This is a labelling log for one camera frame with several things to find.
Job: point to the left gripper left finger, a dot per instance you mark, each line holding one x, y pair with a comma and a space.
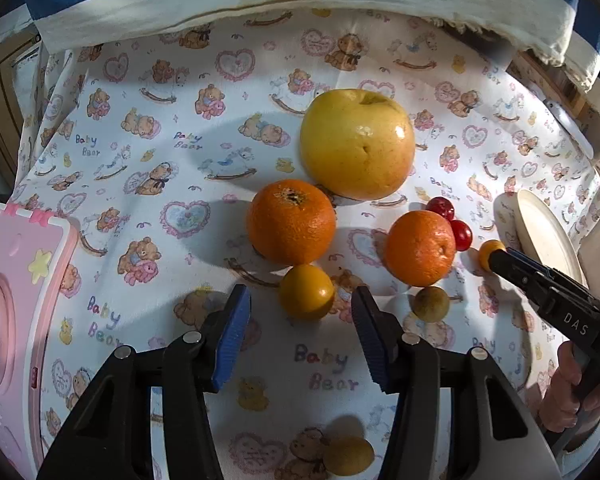
197, 363

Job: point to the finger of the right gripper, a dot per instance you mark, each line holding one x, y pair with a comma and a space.
517, 268

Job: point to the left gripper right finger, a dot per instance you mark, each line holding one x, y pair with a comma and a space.
406, 365

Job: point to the bright red cherry tomato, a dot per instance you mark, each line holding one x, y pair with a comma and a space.
462, 234

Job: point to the small brownish green fruit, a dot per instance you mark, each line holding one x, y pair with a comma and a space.
431, 304

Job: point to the dark red cherry fruit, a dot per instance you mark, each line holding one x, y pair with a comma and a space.
441, 205

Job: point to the small yellow fruit bottom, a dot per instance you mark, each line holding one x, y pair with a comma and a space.
348, 456

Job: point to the small yellow orange fruit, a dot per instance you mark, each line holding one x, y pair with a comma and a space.
306, 293

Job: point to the large orange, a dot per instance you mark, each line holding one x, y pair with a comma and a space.
291, 222

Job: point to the small orange kumquat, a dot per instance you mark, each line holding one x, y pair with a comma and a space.
486, 249

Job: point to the right hand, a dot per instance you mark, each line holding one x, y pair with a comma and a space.
559, 407

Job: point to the cream ceramic plate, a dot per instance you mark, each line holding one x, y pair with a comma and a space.
526, 224

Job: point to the white remote control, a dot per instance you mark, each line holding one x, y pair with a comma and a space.
570, 125

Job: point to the large yellow apple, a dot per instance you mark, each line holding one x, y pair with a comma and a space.
357, 143

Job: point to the pink plastic toy case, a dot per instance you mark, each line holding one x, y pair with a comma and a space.
35, 249

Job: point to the baby bear printed cloth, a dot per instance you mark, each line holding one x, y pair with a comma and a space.
154, 148

